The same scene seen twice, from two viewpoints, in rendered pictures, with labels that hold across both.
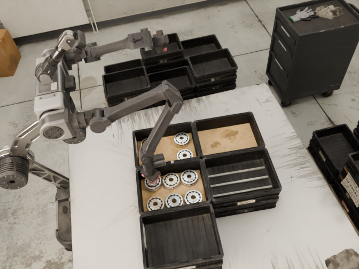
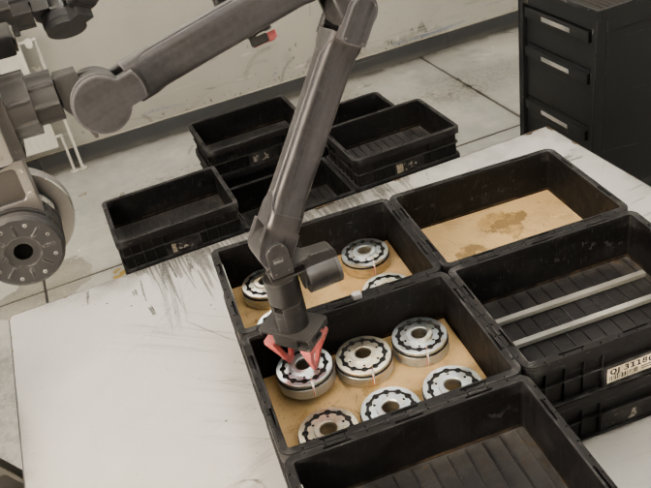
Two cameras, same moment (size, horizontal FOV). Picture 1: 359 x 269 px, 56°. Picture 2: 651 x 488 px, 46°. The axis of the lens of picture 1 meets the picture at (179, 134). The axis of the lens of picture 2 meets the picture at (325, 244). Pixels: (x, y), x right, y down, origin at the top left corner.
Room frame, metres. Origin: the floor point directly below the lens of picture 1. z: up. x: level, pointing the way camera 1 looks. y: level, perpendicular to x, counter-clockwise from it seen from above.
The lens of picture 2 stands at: (0.04, 0.25, 1.81)
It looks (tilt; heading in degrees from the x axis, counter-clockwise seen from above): 34 degrees down; 352
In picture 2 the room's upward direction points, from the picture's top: 11 degrees counter-clockwise
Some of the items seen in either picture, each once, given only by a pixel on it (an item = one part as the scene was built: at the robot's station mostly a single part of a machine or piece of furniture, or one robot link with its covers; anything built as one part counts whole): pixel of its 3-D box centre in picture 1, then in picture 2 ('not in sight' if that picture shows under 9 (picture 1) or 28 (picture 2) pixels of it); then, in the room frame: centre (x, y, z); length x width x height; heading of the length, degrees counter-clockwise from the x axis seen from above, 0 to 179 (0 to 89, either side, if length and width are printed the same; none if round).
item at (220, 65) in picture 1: (211, 80); (394, 183); (2.41, -0.37, 0.37); 0.40 x 0.30 x 0.45; 98
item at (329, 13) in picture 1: (329, 10); not in sight; (2.57, -1.43, 0.88); 0.29 x 0.22 x 0.03; 98
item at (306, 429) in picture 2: (155, 204); (328, 431); (0.91, 0.18, 0.86); 0.10 x 0.10 x 0.01
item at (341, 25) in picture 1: (308, 56); (619, 92); (2.50, -1.32, 0.45); 0.60 x 0.45 x 0.90; 98
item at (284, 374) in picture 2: (153, 181); (304, 366); (1.05, 0.19, 0.88); 0.10 x 0.10 x 0.01
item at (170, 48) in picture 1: (162, 63); (259, 173); (2.75, 0.08, 0.37); 0.40 x 0.30 x 0.45; 98
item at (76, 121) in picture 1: (77, 121); (27, 103); (1.08, 0.47, 1.45); 0.09 x 0.08 x 0.12; 8
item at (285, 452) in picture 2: (171, 186); (373, 357); (0.99, 0.08, 0.92); 0.40 x 0.30 x 0.02; 94
